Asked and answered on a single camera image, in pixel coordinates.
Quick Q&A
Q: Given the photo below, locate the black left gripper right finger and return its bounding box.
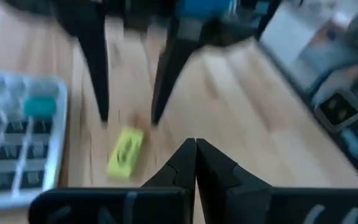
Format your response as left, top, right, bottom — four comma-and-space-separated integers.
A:
196, 138, 358, 224

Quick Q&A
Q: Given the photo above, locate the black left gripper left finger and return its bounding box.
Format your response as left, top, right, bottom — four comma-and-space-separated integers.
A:
28, 138, 198, 224

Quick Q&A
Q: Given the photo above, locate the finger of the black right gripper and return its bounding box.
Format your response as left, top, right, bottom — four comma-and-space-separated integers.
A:
53, 0, 111, 124
150, 18, 206, 126

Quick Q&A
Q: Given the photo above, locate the yellow-green eraser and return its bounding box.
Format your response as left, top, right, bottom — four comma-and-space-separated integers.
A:
106, 126, 145, 180

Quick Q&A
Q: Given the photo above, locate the blue plastic bin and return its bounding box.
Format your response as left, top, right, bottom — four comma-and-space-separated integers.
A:
177, 0, 239, 20

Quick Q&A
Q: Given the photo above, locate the white desk calculator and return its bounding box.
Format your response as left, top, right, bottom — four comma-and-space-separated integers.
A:
0, 70, 69, 214

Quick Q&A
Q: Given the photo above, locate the small square grey box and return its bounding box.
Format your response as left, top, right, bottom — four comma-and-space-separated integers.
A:
314, 89, 358, 134

